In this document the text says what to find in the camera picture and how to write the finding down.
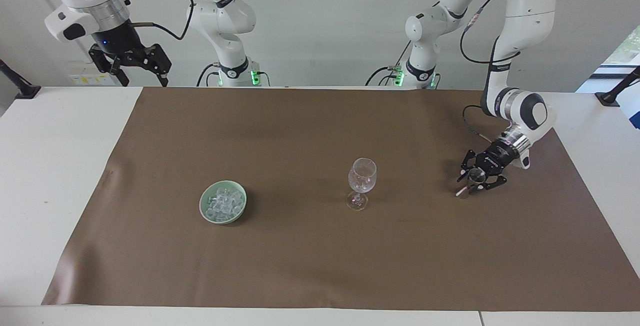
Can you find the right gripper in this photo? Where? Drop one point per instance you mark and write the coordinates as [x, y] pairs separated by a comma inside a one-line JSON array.
[[117, 38]]

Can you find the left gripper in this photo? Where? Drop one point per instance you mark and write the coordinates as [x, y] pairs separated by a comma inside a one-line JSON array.
[[495, 156]]

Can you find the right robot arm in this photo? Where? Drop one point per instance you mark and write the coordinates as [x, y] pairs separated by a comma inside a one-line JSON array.
[[222, 15]]

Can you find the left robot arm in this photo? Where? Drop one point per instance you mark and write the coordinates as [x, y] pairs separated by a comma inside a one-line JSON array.
[[525, 10]]

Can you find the clear wine glass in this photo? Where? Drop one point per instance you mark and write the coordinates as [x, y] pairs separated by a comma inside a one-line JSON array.
[[362, 176]]

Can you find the clear ice cubes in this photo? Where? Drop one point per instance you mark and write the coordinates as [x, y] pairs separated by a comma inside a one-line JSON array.
[[224, 203]]

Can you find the black stand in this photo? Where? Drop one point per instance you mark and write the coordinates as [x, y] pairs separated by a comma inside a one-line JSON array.
[[17, 85], [612, 94]]

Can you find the pale green bowl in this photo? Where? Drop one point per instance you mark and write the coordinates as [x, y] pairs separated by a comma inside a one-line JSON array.
[[206, 211]]

